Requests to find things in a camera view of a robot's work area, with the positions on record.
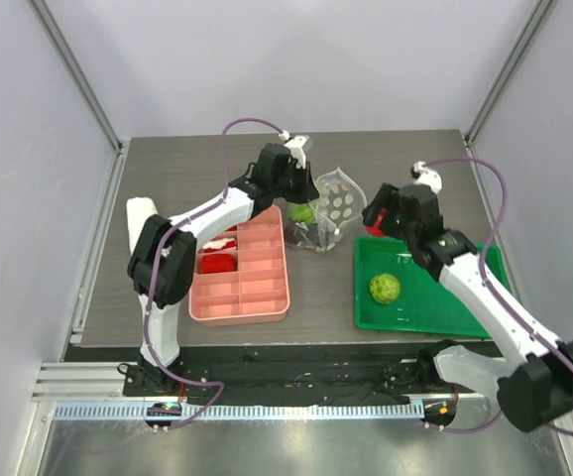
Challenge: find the aluminium frame post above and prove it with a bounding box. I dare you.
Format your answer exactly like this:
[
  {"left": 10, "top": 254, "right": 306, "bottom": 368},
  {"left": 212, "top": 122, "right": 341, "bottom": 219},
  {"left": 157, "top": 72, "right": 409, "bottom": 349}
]
[
  {"left": 28, "top": 0, "right": 123, "bottom": 154},
  {"left": 463, "top": 0, "right": 557, "bottom": 148}
]

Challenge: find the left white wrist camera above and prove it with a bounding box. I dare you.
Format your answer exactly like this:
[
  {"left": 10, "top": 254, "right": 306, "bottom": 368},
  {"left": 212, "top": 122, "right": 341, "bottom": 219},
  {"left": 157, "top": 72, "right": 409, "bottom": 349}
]
[{"left": 278, "top": 130, "right": 312, "bottom": 169}]

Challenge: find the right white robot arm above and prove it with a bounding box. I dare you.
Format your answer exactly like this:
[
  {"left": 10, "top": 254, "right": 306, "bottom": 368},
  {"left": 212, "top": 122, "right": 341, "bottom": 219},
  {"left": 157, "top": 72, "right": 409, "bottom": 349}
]
[{"left": 362, "top": 182, "right": 573, "bottom": 432}]

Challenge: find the red fabric item bottom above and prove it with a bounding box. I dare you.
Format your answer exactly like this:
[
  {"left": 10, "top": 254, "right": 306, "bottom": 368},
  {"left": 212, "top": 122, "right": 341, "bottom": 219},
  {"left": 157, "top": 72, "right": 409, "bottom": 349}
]
[{"left": 198, "top": 254, "right": 237, "bottom": 275}]

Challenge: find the green fake apple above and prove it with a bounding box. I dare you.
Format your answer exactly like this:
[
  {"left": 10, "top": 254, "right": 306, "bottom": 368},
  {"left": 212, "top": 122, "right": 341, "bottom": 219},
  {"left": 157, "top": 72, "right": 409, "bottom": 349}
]
[{"left": 369, "top": 273, "right": 401, "bottom": 304}]

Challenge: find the purple cable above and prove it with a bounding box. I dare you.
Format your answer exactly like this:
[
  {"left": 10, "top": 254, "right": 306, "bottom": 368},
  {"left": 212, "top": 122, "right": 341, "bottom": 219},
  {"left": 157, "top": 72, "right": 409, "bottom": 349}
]
[
  {"left": 142, "top": 117, "right": 290, "bottom": 430},
  {"left": 424, "top": 158, "right": 573, "bottom": 437}
]

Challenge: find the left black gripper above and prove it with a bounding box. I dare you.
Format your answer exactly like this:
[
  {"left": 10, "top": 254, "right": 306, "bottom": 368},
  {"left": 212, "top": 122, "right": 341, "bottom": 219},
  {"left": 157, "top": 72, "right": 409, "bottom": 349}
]
[{"left": 271, "top": 161, "right": 319, "bottom": 205}]

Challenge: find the pink divided organizer tray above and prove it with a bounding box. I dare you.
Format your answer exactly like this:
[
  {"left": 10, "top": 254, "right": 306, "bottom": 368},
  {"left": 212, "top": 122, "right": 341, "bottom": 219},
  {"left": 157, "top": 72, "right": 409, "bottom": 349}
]
[{"left": 188, "top": 205, "right": 290, "bottom": 327}]

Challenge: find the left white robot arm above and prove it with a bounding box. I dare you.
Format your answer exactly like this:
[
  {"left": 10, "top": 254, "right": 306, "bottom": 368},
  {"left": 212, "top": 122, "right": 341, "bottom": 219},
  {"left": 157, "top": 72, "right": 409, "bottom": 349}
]
[{"left": 126, "top": 135, "right": 319, "bottom": 396}]

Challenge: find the white slotted cable duct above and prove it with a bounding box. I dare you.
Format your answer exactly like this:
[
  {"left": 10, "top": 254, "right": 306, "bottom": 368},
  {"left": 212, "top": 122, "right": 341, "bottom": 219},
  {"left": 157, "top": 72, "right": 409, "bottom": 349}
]
[{"left": 54, "top": 400, "right": 424, "bottom": 421}]

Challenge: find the green plastic tray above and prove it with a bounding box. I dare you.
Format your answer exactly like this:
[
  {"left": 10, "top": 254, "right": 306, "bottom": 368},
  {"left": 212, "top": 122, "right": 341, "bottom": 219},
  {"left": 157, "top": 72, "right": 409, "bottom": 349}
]
[{"left": 354, "top": 236, "right": 490, "bottom": 339}]

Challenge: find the clear polka dot zip bag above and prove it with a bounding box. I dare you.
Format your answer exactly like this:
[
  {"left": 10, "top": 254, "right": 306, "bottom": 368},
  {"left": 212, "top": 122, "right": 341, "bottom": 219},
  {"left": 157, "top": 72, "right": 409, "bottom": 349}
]
[{"left": 284, "top": 168, "right": 367, "bottom": 253}]

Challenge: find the white crumpled cloth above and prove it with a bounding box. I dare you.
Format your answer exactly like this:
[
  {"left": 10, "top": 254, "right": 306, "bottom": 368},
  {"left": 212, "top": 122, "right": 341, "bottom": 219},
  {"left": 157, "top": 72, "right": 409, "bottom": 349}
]
[{"left": 126, "top": 197, "right": 158, "bottom": 253}]

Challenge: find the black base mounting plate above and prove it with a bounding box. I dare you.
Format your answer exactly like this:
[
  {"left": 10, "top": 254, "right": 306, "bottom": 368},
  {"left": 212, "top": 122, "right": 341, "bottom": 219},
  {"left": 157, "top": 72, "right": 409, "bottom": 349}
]
[{"left": 65, "top": 342, "right": 472, "bottom": 407}]

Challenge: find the red white fabric item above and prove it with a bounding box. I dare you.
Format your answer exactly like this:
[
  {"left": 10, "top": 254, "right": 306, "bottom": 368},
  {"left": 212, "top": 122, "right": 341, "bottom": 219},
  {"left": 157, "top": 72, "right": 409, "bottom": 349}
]
[{"left": 201, "top": 237, "right": 237, "bottom": 253}]

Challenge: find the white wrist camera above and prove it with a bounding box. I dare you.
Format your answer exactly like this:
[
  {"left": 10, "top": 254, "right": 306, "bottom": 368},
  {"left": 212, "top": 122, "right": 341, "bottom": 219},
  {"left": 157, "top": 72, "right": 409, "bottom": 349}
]
[
  {"left": 278, "top": 130, "right": 312, "bottom": 169},
  {"left": 410, "top": 161, "right": 443, "bottom": 195}
]

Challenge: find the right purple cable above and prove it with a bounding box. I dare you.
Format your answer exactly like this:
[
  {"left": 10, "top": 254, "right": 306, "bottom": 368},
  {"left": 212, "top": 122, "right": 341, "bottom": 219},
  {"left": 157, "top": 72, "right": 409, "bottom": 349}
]
[{"left": 424, "top": 158, "right": 573, "bottom": 437}]

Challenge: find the red fake apple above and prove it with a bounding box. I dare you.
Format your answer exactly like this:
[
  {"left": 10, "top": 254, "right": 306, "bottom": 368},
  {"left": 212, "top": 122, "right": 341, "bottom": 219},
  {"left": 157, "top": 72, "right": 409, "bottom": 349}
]
[{"left": 366, "top": 209, "right": 387, "bottom": 237}]

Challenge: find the yellow-green fake fruit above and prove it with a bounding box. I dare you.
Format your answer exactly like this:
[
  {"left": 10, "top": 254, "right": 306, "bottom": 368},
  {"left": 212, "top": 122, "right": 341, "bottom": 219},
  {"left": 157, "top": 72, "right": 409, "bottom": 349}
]
[{"left": 286, "top": 203, "right": 316, "bottom": 226}]

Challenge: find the right aluminium frame post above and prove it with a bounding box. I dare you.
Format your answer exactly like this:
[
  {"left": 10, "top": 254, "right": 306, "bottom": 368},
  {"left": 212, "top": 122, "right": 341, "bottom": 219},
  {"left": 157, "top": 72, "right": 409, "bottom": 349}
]
[{"left": 463, "top": 0, "right": 557, "bottom": 148}]

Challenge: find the left aluminium frame post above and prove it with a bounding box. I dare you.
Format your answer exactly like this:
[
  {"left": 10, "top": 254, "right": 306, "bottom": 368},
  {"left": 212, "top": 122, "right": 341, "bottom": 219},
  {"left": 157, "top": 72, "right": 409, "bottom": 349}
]
[{"left": 28, "top": 0, "right": 123, "bottom": 154}]

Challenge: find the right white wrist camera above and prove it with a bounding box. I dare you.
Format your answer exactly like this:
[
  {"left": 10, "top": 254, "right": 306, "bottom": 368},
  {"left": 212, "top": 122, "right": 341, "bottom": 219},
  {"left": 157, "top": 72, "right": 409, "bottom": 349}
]
[{"left": 410, "top": 161, "right": 443, "bottom": 195}]

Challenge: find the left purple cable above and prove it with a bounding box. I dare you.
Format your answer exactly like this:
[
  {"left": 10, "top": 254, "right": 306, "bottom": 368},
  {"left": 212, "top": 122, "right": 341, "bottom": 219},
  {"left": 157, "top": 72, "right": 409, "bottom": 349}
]
[{"left": 142, "top": 117, "right": 290, "bottom": 430}]

